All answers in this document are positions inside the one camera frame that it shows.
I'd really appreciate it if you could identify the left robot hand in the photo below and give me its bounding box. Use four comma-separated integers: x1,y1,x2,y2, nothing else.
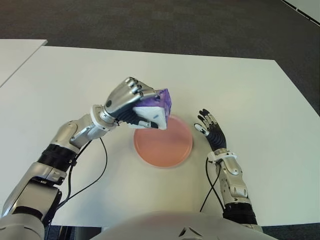
103,76,162,130

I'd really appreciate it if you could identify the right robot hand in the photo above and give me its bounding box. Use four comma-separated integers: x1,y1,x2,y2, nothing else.
194,108,228,152

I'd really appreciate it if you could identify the purple tissue paper pack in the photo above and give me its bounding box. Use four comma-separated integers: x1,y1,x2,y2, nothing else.
132,87,173,131

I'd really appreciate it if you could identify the pink round plate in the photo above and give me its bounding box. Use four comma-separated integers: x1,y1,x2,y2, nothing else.
133,115,194,169

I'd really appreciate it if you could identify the grey robot torso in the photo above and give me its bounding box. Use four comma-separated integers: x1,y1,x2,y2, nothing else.
89,209,283,240

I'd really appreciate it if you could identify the white table with grey edge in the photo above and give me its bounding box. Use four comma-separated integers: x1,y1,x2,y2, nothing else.
0,39,48,88

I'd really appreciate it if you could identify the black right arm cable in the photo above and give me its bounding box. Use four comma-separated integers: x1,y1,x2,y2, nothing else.
199,157,226,213

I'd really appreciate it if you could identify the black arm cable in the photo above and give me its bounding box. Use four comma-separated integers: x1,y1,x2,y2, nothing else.
199,157,226,213
42,136,108,226

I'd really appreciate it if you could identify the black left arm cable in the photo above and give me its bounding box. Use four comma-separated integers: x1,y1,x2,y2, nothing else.
42,136,108,226

